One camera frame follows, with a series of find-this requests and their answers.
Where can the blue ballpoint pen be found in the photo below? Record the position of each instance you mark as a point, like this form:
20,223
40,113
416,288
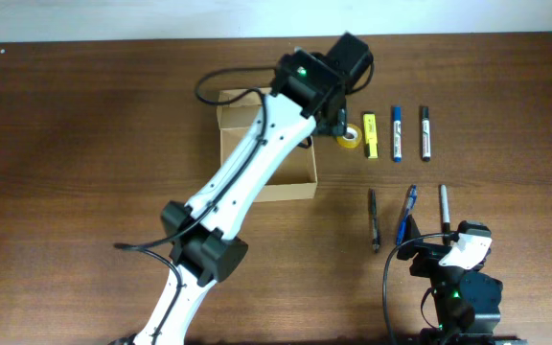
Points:
408,206

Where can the black ballpoint pen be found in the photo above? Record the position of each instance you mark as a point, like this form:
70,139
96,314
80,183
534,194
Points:
375,222

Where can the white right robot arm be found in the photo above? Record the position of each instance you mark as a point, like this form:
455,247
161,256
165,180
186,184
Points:
465,299

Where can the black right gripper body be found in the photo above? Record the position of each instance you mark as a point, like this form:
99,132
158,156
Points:
427,265

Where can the yellow highlighter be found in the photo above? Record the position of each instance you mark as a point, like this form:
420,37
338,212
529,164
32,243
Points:
370,135

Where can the black whiteboard marker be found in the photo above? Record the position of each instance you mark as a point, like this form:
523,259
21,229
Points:
426,145

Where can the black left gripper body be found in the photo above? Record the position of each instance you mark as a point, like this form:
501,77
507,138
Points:
337,125

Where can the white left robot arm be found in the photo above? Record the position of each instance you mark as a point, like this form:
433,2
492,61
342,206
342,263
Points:
306,97

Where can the blue whiteboard marker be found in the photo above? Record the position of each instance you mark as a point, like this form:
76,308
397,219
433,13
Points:
397,133

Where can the silver black marker pen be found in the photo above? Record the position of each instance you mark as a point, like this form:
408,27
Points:
445,227

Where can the yellow tape roll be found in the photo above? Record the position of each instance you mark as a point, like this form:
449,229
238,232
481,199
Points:
351,138

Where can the brown cardboard box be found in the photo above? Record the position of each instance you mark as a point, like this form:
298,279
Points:
294,179

